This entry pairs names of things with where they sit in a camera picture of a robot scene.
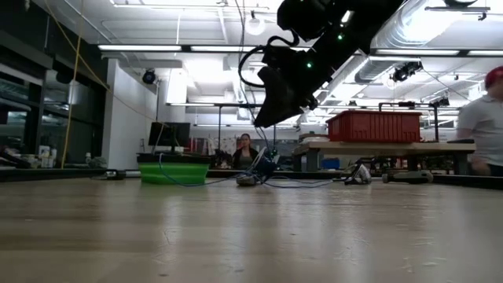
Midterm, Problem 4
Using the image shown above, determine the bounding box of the grey flat stack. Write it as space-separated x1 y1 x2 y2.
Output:
298 132 329 143

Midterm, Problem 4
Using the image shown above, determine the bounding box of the black station frame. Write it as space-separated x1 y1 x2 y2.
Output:
214 102 278 170
378 97 451 142

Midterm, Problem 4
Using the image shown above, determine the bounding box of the round white ceiling lamp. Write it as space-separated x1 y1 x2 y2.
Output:
244 10 266 37

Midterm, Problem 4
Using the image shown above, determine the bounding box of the person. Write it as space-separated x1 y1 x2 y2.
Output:
231 133 260 171
456 65 503 177

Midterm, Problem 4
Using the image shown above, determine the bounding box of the silver and black device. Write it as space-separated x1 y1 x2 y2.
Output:
343 163 373 186

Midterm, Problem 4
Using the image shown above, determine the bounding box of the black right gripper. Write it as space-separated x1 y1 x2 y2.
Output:
253 46 339 128

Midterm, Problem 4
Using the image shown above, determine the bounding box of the dark grey bar object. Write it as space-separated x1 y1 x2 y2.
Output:
381 170 435 185

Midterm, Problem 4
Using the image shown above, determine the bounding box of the yellow hanging cable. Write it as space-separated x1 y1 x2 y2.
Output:
60 0 84 170
43 0 158 123

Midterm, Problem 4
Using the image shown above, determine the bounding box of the black ceiling track fixture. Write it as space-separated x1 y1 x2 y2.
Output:
424 0 492 21

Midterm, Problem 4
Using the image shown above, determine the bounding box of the black computer monitor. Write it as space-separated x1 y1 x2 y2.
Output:
148 121 192 154

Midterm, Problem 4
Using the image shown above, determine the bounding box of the red plastic crate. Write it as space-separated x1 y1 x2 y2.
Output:
325 110 423 143

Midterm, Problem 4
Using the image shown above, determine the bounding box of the long ceiling light strip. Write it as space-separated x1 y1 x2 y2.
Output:
97 44 503 57

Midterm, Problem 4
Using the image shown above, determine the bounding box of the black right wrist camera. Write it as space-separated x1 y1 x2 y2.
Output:
261 43 302 72

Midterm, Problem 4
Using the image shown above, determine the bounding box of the silver rod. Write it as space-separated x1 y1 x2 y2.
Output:
105 169 141 181

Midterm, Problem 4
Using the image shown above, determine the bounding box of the red cap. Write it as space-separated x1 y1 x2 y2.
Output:
483 65 503 90

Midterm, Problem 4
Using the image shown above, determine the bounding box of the silver ventilation duct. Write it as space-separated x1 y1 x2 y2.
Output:
355 0 461 84

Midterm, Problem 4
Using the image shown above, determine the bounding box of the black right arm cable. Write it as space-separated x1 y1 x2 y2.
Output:
237 34 302 90

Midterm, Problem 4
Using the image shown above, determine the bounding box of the green plastic bin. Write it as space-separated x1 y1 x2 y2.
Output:
138 163 210 186

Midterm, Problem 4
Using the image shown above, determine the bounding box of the grey oblong device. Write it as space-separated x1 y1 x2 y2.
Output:
235 174 259 187

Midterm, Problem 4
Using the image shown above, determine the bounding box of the black desk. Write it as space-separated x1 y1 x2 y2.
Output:
136 152 216 170

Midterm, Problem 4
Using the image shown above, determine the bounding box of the wooden workbench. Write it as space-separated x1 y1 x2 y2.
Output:
292 139 477 176

